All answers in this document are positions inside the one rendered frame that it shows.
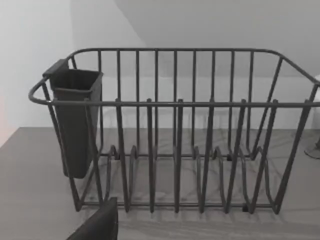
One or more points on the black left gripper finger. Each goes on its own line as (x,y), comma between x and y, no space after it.
(105,222)

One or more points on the dark grey cutlery holder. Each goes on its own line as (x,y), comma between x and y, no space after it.
(75,125)

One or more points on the grey round object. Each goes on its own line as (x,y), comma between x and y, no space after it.
(313,153)

